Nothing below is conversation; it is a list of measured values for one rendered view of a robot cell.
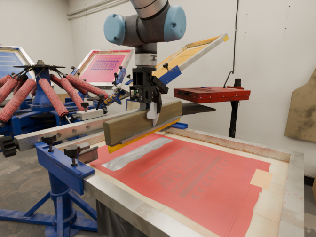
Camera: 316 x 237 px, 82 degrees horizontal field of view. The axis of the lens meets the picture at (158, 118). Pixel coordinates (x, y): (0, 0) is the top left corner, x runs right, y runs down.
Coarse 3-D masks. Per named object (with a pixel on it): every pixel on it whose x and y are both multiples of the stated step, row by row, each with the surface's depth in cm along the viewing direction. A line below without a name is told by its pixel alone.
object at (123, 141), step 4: (176, 116) 80; (180, 116) 81; (168, 120) 75; (172, 120) 76; (160, 124) 70; (164, 124) 72; (148, 128) 66; (152, 128) 66; (156, 128) 68; (140, 132) 62; (144, 132) 63; (148, 132) 64; (132, 136) 59; (136, 136) 60; (120, 140) 56; (124, 140) 56; (128, 140) 57
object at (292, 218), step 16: (176, 128) 94; (64, 144) 73; (224, 144) 80; (240, 144) 75; (256, 144) 73; (288, 160) 66; (96, 176) 51; (288, 176) 51; (96, 192) 46; (112, 192) 44; (288, 192) 44; (112, 208) 43; (128, 208) 39; (144, 208) 39; (288, 208) 39; (144, 224) 36; (160, 224) 35; (176, 224) 35; (288, 224) 35
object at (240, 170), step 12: (132, 144) 82; (144, 144) 82; (168, 144) 82; (180, 144) 82; (192, 144) 82; (228, 156) 71; (240, 156) 71; (228, 168) 62; (240, 168) 62; (252, 168) 62; (264, 168) 62; (228, 180) 55; (240, 180) 55
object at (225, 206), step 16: (96, 160) 67; (144, 160) 67; (112, 176) 57; (128, 176) 57; (144, 192) 50; (160, 192) 50; (208, 192) 50; (224, 192) 50; (240, 192) 50; (256, 192) 50; (176, 208) 44; (192, 208) 44; (208, 208) 44; (224, 208) 44; (240, 208) 44; (208, 224) 39; (224, 224) 39; (240, 224) 39
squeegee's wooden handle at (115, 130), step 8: (168, 104) 75; (176, 104) 79; (136, 112) 63; (144, 112) 64; (160, 112) 71; (168, 112) 75; (176, 112) 80; (112, 120) 55; (120, 120) 55; (128, 120) 58; (136, 120) 61; (144, 120) 64; (160, 120) 72; (104, 128) 54; (112, 128) 53; (120, 128) 56; (128, 128) 58; (136, 128) 61; (144, 128) 65; (104, 136) 55; (112, 136) 54; (120, 136) 56; (128, 136) 59; (112, 144) 54
